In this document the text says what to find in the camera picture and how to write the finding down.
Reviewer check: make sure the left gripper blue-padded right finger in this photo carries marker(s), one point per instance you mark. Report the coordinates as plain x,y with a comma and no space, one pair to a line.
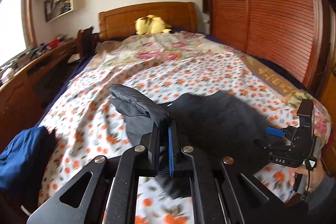
222,194

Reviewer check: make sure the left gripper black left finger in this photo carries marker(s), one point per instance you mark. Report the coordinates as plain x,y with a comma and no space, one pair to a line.
105,189

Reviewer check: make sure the black jacket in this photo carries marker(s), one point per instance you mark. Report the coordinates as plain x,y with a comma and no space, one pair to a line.
219,124

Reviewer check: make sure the person's right forearm grey sleeve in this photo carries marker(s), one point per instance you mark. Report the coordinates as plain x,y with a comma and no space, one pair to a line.
321,202

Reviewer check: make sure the person's right hand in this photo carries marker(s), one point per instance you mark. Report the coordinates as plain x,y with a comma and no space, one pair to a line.
314,177

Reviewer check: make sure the gold bed runner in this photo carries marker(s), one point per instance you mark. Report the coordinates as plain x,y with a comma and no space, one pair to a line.
288,93

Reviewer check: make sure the folded blue garment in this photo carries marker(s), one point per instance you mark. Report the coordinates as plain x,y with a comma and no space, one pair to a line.
24,160

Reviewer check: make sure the long wooden desk cabinet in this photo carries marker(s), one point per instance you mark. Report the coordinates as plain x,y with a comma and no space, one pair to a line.
20,106

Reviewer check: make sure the pink floral quilt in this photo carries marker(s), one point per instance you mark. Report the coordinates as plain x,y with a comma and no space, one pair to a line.
159,47

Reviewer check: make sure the wooden louvred wardrobe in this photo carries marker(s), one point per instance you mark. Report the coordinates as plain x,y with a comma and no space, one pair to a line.
293,34

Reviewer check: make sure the wooden chair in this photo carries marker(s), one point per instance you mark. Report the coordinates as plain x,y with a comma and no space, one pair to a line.
86,42

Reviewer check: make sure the red item on desk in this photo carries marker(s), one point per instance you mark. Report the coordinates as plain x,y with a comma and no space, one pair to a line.
54,43

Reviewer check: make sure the yellow plush toy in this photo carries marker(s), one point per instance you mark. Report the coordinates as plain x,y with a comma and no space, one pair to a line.
151,24

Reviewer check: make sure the window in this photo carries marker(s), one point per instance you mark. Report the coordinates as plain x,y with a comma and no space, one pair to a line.
12,36

